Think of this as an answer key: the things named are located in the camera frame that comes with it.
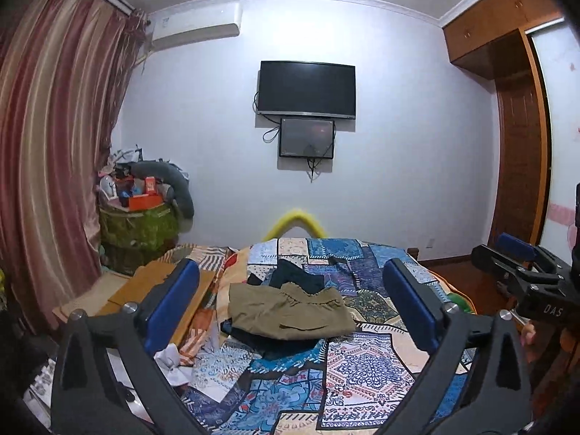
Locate black wall television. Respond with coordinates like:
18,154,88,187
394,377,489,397
256,59,357,120

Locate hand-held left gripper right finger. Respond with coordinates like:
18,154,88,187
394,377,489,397
382,257,534,435

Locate dark navy pants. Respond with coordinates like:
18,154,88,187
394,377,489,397
220,318,328,360

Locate patchwork printed blanket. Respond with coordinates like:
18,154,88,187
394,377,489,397
180,236,477,435

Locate orange box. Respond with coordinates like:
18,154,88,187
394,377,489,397
126,193,164,212

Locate green fabric storage bag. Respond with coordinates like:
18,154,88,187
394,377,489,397
98,200,180,276

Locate brown wooden wardrobe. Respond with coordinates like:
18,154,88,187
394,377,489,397
441,0,568,260

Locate small wall monitor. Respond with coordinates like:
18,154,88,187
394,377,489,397
278,117,336,160

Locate wooden lap desk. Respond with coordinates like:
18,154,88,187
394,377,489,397
96,257,216,346

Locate khaki pants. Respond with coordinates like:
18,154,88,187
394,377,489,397
227,281,357,341

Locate person's right hand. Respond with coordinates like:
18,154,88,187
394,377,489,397
519,319,538,346

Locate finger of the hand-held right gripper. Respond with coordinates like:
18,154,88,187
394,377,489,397
495,232,550,264
470,245,544,291

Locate black pants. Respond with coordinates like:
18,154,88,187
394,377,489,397
269,258,326,295

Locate orange striped blanket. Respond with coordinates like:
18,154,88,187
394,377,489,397
171,244,242,369

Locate white air conditioner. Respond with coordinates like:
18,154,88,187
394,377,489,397
149,2,241,51

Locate yellow foam tube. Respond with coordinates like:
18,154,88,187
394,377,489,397
262,207,327,240

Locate grey long pillow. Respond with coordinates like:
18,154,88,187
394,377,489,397
129,160,196,221

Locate white crumpled cloth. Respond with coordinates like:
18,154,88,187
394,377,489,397
153,343,196,389

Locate striped red curtain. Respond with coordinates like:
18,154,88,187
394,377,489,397
0,0,151,338

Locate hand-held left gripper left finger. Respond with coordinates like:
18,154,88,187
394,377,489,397
50,258,215,435

